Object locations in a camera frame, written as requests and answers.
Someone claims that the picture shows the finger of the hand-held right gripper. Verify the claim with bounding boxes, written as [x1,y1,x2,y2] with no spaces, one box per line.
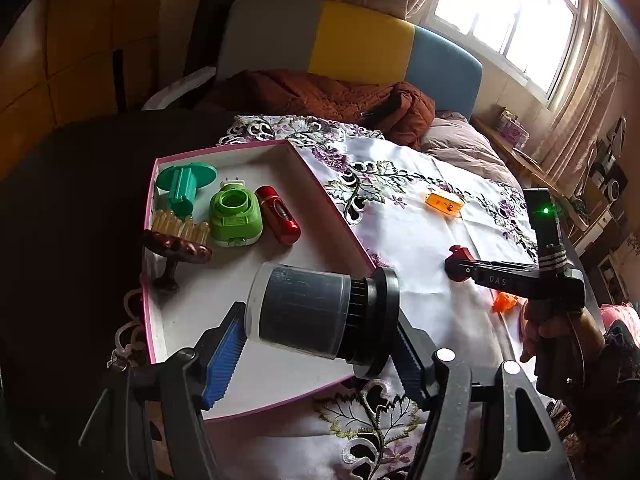
[460,256,542,297]

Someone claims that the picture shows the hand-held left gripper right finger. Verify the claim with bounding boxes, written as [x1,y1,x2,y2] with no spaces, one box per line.
[395,310,576,480]

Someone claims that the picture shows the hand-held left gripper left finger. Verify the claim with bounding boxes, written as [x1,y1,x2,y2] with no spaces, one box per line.
[77,302,249,480]

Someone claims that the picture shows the small red plastic piece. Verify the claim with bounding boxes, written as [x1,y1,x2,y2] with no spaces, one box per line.
[445,245,473,282]

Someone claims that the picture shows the clear jar with black lid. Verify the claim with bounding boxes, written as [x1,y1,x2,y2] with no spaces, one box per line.
[243,261,401,380]

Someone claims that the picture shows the orange plastic toy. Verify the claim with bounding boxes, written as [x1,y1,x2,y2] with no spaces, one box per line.
[425,190,466,217]

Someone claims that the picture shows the brown wooden massage comb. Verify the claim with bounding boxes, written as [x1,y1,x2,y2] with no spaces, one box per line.
[142,207,213,291]

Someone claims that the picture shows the green plug-in device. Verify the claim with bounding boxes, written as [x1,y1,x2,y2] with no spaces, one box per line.
[209,177,263,248]

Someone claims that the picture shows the red capsule case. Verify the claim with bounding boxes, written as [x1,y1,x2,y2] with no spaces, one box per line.
[255,185,302,246]

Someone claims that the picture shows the white tray with pink rim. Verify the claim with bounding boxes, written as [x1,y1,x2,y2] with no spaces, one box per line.
[141,140,377,421]

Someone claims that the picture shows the teal plastic spool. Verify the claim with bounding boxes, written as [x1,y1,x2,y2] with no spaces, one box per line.
[156,164,218,218]

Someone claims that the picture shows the person's right forearm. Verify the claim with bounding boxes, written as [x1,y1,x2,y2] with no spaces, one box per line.
[560,305,640,441]

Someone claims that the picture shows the person's right hand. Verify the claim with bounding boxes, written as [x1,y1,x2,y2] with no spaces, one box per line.
[520,312,606,363]

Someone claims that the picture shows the cluttered wooden shelf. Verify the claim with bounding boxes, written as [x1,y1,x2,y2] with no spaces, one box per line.
[570,195,640,306]

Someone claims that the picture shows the black stereo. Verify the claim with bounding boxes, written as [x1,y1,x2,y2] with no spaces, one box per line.
[589,152,630,203]

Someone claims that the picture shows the pink quilt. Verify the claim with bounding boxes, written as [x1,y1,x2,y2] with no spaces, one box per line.
[420,110,516,191]

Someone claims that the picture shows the purple patterned box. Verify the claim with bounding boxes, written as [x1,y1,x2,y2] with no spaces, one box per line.
[497,106,531,150]

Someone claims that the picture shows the beige striped curtain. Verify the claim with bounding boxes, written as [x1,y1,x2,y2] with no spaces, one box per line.
[530,0,640,181]

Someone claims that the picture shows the brown quilted jacket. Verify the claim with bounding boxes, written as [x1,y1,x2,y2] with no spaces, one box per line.
[197,69,437,151]

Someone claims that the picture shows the window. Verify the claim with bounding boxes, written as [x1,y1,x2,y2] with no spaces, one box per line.
[432,0,581,111]

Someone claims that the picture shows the white chair armrest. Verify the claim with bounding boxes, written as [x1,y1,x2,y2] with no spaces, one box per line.
[141,67,221,111]

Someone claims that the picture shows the grey yellow blue headboard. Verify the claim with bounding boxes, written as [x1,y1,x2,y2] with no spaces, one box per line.
[217,0,483,121]

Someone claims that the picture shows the black rolled mat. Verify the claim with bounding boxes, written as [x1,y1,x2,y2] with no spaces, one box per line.
[185,0,243,78]

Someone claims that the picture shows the wooden wardrobe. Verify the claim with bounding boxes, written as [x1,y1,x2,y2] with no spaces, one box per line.
[0,0,216,131]

